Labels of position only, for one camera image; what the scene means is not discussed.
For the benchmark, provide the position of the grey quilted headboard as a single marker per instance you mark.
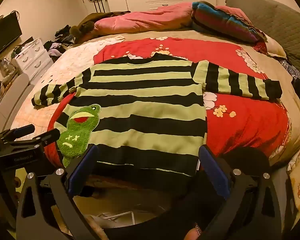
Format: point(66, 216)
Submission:
point(272, 17)

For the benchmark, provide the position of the green black striped frog sweater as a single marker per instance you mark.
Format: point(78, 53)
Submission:
point(145, 105)

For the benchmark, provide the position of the beige pillow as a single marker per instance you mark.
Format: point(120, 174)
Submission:
point(273, 47)

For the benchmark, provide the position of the white drawer unit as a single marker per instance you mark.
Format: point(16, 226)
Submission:
point(32, 56)

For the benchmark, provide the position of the dark blue floral cloth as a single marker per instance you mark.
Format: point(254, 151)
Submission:
point(293, 68)

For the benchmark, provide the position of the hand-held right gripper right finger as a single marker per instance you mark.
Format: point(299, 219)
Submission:
point(212, 171)

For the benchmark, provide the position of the brown fur-trimmed coat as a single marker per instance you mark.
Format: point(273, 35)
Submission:
point(90, 25)

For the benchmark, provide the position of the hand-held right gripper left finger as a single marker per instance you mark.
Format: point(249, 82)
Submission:
point(83, 166)

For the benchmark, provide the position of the colourful striped blanket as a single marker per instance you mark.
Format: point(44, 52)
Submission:
point(222, 22)

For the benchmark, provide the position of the pile of clothes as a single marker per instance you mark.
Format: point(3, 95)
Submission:
point(58, 42)

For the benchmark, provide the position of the pink quilt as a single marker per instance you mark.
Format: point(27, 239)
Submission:
point(145, 20)

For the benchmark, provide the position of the black television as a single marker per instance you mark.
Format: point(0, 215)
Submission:
point(3, 37)

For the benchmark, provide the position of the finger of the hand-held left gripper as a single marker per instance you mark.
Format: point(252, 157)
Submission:
point(23, 130)
point(48, 135)

